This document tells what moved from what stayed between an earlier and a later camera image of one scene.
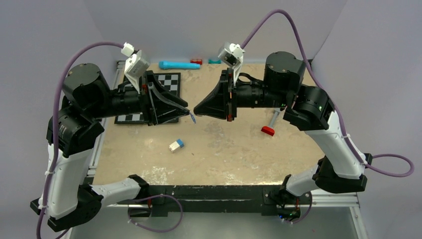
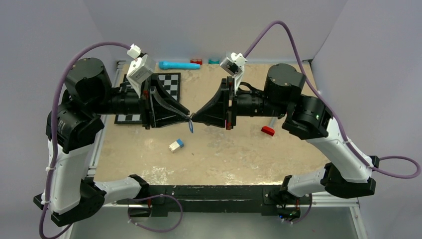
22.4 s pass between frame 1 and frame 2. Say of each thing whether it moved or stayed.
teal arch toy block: stayed
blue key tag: moved
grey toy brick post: stayed
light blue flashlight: stayed
